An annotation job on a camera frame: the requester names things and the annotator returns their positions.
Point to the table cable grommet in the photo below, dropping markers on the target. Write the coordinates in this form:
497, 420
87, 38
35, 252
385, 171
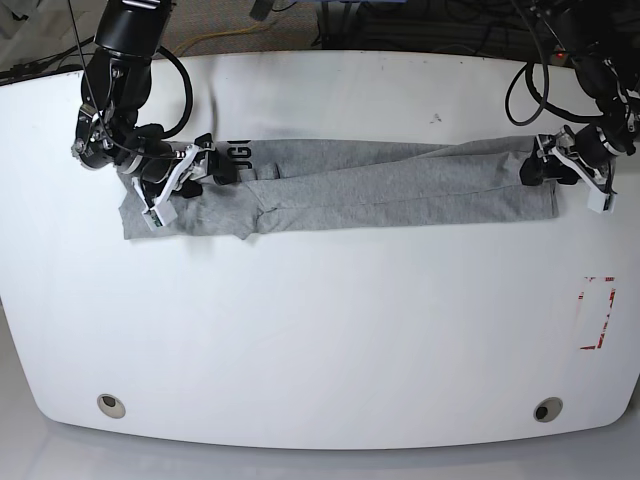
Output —
111, 406
548, 410

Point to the black tripod rod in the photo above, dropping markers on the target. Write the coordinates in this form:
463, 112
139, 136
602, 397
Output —
63, 62

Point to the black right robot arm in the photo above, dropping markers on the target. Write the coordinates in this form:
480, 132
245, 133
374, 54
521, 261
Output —
116, 84

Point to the left table cable grommet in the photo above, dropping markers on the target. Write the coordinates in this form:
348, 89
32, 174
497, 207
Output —
111, 406

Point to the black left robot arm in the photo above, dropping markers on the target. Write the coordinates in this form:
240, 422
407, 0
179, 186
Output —
606, 65

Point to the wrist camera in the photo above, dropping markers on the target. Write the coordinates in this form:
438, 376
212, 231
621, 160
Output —
601, 202
160, 215

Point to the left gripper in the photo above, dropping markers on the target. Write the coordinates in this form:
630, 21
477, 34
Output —
568, 157

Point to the grey T-shirt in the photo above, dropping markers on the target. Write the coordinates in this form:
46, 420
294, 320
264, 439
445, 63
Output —
313, 185

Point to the power strip with red light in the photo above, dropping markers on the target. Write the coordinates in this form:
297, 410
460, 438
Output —
559, 57

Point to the right table cable grommet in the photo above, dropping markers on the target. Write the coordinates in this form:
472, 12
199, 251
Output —
548, 410

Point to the red tape rectangle marker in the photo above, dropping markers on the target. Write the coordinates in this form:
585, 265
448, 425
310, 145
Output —
595, 304

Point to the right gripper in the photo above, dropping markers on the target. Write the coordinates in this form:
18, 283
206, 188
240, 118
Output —
181, 168

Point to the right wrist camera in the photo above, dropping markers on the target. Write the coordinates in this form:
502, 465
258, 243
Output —
160, 215

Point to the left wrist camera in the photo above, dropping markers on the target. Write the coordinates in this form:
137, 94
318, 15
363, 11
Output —
601, 202

